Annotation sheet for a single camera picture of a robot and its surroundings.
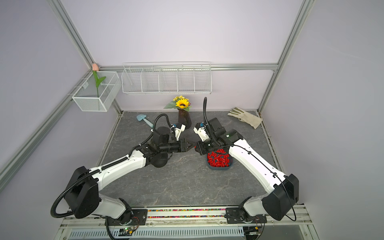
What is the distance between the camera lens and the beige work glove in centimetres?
114

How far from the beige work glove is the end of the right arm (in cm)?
57

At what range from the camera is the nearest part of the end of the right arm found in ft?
1.75

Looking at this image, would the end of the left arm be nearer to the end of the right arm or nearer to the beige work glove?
the end of the right arm
